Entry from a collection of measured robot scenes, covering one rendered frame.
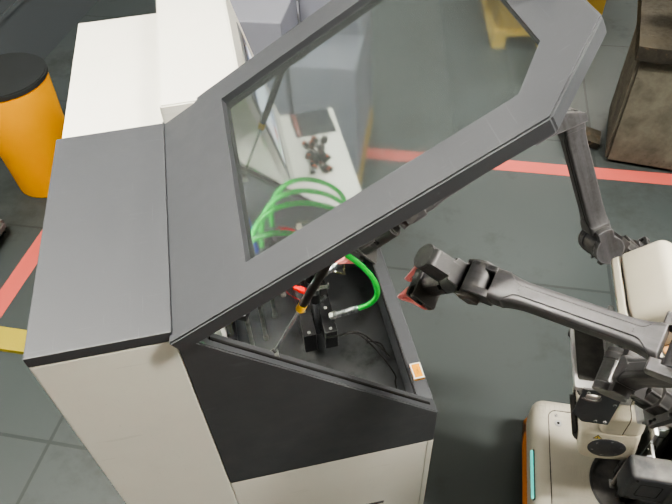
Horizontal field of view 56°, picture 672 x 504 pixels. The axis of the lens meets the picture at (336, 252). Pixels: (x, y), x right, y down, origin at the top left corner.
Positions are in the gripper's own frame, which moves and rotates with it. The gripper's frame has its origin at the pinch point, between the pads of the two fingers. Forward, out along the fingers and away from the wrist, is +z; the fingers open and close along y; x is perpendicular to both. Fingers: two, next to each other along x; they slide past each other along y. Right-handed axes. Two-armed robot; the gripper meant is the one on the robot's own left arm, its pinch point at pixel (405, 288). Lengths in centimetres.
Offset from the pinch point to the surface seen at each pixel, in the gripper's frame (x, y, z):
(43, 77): -113, -95, 231
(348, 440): 22.3, 29.6, 32.8
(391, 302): 22.1, -14.7, 39.6
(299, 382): -7.4, 28.2, 14.4
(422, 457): 51, 22, 37
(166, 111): -63, -21, 41
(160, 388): -33, 43, 22
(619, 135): 147, -211, 87
